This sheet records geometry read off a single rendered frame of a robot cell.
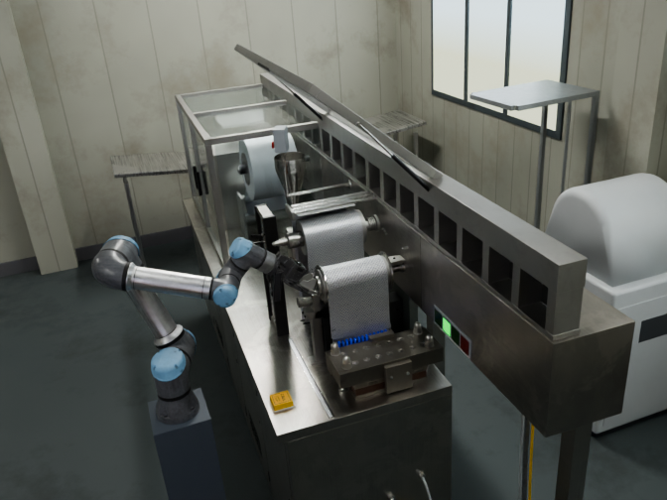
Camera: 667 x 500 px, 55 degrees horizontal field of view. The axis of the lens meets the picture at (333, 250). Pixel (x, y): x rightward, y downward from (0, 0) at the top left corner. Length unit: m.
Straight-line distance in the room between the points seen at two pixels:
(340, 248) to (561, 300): 1.11
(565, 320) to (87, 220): 4.89
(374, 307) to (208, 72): 3.77
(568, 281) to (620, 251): 1.59
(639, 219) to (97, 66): 4.21
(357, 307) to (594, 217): 1.30
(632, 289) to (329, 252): 1.45
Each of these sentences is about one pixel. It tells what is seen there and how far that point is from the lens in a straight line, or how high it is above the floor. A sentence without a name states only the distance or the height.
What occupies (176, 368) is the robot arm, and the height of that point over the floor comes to 1.11.
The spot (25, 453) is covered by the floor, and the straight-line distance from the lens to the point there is 4.04.
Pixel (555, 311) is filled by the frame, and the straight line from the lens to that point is 1.68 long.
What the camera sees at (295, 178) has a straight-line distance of 2.91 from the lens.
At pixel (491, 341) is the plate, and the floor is 1.28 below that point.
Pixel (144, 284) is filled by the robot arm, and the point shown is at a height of 1.43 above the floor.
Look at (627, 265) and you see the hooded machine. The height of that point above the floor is 0.95.
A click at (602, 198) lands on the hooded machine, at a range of 3.24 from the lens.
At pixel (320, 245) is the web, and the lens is 2.51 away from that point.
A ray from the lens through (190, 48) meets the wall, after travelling 5.78.
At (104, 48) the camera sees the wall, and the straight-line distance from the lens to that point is 5.72.
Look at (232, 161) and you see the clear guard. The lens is 3.16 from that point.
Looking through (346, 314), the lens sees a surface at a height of 1.14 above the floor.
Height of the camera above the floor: 2.37
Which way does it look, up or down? 25 degrees down
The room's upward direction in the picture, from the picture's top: 4 degrees counter-clockwise
